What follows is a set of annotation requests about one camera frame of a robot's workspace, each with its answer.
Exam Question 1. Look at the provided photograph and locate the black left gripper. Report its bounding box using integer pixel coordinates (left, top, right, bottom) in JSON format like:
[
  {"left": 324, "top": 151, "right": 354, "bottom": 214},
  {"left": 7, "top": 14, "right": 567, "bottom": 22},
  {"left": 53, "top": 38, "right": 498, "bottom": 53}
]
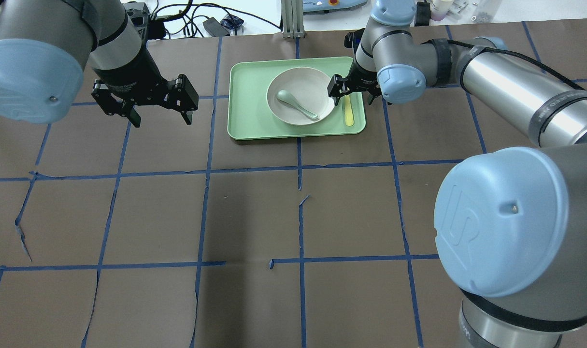
[{"left": 92, "top": 48, "right": 199, "bottom": 128}]

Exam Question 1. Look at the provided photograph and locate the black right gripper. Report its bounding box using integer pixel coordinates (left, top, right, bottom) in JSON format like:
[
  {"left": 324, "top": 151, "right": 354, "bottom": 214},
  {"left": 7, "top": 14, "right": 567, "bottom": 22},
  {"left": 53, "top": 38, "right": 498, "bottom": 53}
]
[{"left": 327, "top": 59, "right": 382, "bottom": 107}]

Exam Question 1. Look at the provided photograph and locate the yellow plastic fork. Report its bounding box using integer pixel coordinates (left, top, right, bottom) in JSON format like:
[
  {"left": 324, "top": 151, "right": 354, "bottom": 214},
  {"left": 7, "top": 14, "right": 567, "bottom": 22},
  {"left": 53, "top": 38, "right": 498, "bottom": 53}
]
[{"left": 343, "top": 95, "right": 355, "bottom": 127}]

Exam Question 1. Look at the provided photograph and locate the white round plate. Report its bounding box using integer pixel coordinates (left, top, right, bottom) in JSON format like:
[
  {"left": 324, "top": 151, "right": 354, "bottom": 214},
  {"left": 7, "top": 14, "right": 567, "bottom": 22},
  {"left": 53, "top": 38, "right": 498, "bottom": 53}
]
[{"left": 266, "top": 67, "right": 335, "bottom": 126}]

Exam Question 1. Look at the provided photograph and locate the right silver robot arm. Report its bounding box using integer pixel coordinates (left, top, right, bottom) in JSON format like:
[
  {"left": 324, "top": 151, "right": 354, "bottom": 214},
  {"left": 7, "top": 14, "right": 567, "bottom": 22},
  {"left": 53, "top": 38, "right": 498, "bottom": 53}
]
[{"left": 299, "top": 87, "right": 531, "bottom": 348}]

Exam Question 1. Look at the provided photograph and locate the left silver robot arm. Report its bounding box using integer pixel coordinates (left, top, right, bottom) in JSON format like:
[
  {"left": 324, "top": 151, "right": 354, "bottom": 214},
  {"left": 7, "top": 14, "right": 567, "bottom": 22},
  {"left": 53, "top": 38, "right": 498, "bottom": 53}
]
[{"left": 0, "top": 0, "right": 199, "bottom": 127}]

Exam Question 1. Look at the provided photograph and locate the light green plastic spoon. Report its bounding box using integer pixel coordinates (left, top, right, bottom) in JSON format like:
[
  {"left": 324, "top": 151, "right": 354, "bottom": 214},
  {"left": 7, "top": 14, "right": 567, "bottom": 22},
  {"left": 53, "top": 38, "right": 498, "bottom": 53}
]
[{"left": 276, "top": 90, "right": 318, "bottom": 120}]

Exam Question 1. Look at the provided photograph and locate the light green rectangular tray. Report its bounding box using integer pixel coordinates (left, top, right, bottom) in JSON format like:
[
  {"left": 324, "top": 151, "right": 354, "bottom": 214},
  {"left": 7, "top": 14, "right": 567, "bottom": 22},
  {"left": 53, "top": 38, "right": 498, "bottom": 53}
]
[{"left": 228, "top": 57, "right": 367, "bottom": 140}]

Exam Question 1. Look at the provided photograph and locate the black power adapter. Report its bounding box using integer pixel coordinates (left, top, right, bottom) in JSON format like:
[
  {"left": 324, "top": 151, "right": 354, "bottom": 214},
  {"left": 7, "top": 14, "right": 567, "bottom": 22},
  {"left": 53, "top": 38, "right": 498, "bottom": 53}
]
[{"left": 202, "top": 17, "right": 230, "bottom": 37}]

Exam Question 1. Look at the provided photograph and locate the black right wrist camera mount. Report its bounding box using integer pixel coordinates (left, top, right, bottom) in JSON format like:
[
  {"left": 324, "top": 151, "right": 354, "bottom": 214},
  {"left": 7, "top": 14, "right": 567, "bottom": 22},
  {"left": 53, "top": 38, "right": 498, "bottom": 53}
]
[{"left": 344, "top": 28, "right": 365, "bottom": 51}]

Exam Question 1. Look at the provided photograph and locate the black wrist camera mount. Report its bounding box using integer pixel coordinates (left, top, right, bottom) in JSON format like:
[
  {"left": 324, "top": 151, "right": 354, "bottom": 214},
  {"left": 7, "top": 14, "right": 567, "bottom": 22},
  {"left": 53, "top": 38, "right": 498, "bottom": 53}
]
[
  {"left": 344, "top": 28, "right": 365, "bottom": 51},
  {"left": 123, "top": 1, "right": 167, "bottom": 43}
]

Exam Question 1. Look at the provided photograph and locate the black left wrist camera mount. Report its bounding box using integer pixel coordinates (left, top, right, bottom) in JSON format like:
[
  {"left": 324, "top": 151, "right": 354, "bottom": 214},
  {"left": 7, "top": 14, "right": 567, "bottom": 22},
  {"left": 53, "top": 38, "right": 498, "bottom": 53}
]
[{"left": 123, "top": 1, "right": 167, "bottom": 43}]

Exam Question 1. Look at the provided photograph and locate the aluminium frame post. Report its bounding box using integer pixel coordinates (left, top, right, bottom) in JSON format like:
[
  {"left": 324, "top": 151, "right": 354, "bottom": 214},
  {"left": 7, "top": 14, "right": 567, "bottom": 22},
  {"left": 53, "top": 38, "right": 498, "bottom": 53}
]
[{"left": 281, "top": 0, "right": 306, "bottom": 38}]

